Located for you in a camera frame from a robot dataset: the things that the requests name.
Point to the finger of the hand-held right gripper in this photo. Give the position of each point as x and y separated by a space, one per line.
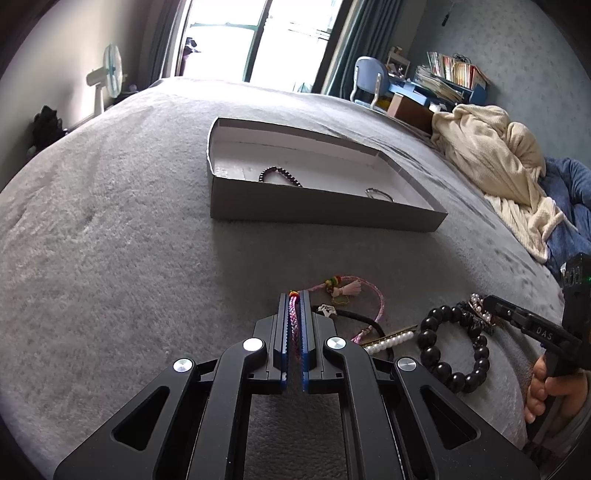
501 307
540 333

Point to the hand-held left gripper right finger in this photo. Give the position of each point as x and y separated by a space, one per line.
305 332

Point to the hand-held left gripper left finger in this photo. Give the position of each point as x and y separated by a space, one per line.
283 332

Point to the gold pearl hair clip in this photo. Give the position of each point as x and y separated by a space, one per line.
388 344

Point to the grey cardboard box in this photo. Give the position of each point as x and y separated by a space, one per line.
323 217

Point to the person's right hand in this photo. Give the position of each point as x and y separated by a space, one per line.
540 392

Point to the blue quilt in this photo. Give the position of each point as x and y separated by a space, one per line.
572 184

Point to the cream knitted blanket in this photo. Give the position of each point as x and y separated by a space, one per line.
489 147

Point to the blue desk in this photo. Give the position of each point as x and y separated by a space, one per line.
475 94

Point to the brown wooden cabinet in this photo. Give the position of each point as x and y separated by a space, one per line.
408 110

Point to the pile of books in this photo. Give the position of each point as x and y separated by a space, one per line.
448 76

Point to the blue desk chair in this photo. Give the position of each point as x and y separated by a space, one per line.
369 74

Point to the glass balcony door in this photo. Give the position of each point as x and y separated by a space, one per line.
258 41

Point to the dark grey curtain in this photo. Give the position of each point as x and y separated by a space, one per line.
364 27
166 37

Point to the black bag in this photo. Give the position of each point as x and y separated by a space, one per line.
46 124

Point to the white standing fan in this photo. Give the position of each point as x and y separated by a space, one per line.
112 67

